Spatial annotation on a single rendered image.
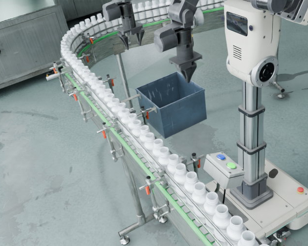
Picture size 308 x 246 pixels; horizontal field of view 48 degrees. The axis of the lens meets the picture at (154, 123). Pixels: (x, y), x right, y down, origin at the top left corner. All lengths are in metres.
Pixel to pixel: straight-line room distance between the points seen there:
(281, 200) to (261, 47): 1.08
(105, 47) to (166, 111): 1.19
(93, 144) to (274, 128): 1.70
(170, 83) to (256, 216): 0.99
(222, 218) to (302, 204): 1.30
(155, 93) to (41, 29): 2.62
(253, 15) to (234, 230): 0.89
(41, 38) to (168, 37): 3.62
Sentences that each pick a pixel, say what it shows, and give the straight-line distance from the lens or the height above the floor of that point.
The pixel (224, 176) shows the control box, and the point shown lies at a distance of 1.30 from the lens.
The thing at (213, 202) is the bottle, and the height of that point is 1.15.
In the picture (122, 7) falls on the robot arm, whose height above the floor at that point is 1.59.
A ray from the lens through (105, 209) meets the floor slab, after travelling 2.79.
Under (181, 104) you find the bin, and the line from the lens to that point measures 2.04.
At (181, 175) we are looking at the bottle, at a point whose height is 1.14.
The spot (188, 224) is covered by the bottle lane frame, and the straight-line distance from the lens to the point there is 1.33.
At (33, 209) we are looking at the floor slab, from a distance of 3.05.
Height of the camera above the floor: 2.03
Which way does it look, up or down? 35 degrees down
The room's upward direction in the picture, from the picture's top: 11 degrees counter-clockwise
